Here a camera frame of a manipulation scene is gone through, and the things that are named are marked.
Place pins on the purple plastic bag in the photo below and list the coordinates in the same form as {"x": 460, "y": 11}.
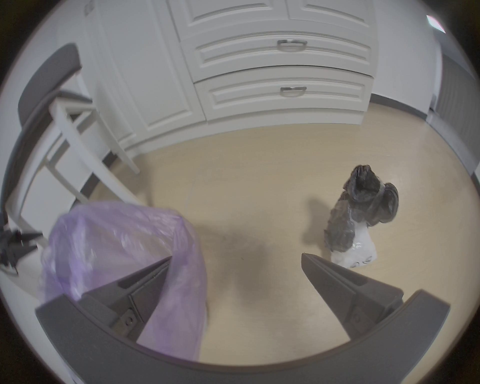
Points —
{"x": 112, "y": 240}

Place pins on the white ceiling light panel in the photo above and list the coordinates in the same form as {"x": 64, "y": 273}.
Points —
{"x": 436, "y": 23}

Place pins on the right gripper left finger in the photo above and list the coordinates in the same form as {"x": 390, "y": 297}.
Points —
{"x": 138, "y": 296}

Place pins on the black and white plastic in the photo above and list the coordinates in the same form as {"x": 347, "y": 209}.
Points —
{"x": 360, "y": 198}

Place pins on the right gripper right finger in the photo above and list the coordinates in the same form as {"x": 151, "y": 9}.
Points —
{"x": 348, "y": 300}

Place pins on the white wardrobe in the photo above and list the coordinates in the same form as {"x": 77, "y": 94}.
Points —
{"x": 243, "y": 48}

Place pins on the grey curtain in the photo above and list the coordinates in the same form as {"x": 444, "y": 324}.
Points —
{"x": 457, "y": 112}

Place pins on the white chair with grey cushions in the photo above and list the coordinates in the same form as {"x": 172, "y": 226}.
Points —
{"x": 48, "y": 75}

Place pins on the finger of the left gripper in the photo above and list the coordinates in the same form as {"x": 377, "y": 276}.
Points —
{"x": 20, "y": 250}
{"x": 26, "y": 236}

